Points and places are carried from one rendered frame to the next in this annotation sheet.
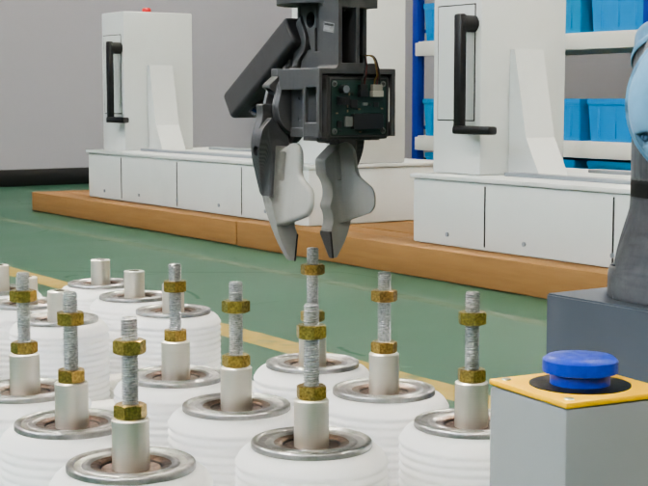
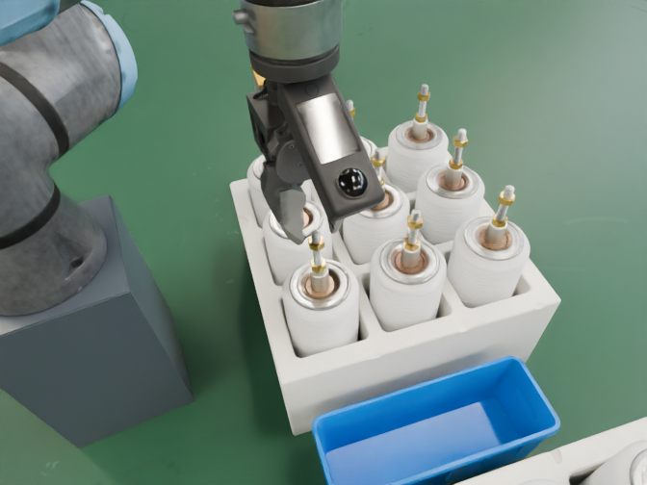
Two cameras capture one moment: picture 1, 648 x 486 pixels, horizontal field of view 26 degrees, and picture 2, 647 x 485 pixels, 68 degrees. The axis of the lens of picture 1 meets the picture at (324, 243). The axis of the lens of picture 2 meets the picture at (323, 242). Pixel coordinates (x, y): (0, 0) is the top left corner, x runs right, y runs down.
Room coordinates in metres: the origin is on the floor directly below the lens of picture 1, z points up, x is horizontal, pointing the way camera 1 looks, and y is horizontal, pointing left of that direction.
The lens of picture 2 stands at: (1.46, 0.10, 0.73)
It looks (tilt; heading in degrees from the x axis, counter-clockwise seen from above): 49 degrees down; 193
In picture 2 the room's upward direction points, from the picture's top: 4 degrees counter-clockwise
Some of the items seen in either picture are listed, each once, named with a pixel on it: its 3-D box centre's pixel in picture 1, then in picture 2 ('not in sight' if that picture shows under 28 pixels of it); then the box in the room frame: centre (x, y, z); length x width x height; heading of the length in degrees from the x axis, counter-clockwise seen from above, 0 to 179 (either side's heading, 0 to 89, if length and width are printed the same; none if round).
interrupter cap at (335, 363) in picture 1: (312, 364); (320, 284); (1.12, 0.01, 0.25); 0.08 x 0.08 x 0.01
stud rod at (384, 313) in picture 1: (384, 323); not in sight; (1.02, -0.04, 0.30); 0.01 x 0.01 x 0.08
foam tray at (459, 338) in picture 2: not in sight; (373, 269); (0.96, 0.06, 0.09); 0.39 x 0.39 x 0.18; 27
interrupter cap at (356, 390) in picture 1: (384, 391); (296, 218); (1.02, -0.04, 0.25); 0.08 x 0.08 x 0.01
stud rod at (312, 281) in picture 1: (312, 294); (317, 254); (1.12, 0.01, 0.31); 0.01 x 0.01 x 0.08
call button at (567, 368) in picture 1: (580, 374); not in sight; (0.74, -0.14, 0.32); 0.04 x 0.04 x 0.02
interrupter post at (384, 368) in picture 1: (384, 374); not in sight; (1.02, -0.04, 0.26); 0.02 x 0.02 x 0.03
